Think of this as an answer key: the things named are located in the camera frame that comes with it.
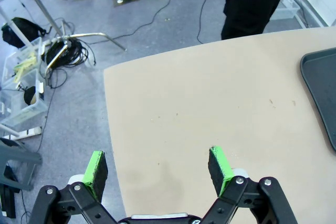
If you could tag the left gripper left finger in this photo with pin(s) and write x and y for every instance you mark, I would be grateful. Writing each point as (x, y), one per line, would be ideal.
(97, 171)

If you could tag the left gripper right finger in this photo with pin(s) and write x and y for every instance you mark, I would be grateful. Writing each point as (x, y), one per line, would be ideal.
(218, 171)

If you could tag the white work table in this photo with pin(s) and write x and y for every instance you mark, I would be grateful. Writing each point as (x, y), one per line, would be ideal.
(26, 132)

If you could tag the black tan round object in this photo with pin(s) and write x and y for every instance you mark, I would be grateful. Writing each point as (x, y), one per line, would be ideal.
(30, 95)

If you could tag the yellow green cloth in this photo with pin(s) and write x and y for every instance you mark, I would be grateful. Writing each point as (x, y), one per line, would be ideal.
(25, 65)

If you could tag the black serving tray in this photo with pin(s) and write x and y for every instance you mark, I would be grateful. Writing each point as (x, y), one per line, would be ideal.
(325, 90)

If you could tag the chrome light stand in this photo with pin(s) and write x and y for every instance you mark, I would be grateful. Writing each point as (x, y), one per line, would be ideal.
(86, 34)

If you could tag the black bag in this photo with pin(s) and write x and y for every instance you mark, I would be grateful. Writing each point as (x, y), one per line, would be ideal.
(18, 31)

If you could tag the person in black clothes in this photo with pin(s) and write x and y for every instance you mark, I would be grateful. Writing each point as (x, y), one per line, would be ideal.
(249, 6)

